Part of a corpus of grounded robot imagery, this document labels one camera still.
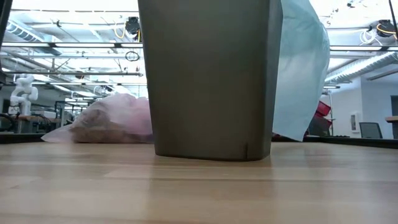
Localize grey office chair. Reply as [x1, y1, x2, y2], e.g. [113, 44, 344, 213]
[359, 121, 383, 139]

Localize dark grey crate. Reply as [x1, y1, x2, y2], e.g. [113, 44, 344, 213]
[307, 116, 332, 137]

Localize light blue bag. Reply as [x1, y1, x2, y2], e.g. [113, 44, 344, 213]
[272, 0, 330, 142]

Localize black ceiling cable reel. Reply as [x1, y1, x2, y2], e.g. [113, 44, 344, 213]
[125, 16, 141, 43]
[369, 19, 398, 38]

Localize hanging black cable loop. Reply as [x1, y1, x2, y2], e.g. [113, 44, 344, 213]
[124, 50, 141, 62]

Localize brown trash bin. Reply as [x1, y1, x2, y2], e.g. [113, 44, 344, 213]
[137, 0, 284, 162]

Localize wooden workbench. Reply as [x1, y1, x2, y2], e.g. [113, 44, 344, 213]
[17, 114, 62, 124]

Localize pink translucent trash bag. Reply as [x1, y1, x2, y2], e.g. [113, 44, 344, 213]
[41, 93, 154, 144]

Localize black metal rack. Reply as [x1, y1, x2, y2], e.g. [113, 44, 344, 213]
[54, 100, 94, 127]

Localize stacked red crates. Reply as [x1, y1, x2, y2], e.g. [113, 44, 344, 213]
[315, 101, 332, 118]

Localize black looped hose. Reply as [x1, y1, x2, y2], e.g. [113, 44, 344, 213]
[0, 113, 15, 132]

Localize wooden desk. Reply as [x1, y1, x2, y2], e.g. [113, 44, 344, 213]
[385, 115, 398, 139]

